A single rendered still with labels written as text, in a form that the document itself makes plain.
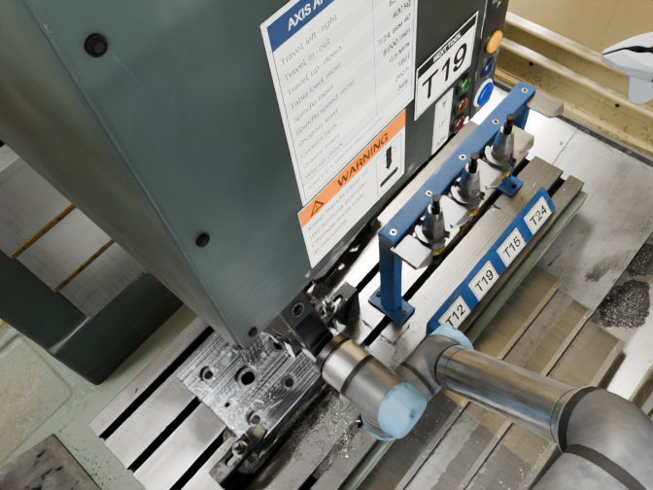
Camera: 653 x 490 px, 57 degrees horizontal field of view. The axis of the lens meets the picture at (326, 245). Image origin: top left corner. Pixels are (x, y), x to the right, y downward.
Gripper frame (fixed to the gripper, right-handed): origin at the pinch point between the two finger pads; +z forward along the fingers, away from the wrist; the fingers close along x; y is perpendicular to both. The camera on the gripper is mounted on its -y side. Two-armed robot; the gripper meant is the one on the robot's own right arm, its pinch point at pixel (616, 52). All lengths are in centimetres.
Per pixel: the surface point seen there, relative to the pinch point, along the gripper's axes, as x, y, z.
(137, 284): 0, 85, 89
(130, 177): -35, -19, 34
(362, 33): -17.5, -15.9, 23.4
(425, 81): -10.1, -3.9, 19.0
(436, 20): -8.8, -10.1, 18.4
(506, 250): 18, 76, 0
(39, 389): -25, 112, 121
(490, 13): -0.9, -4.7, 13.6
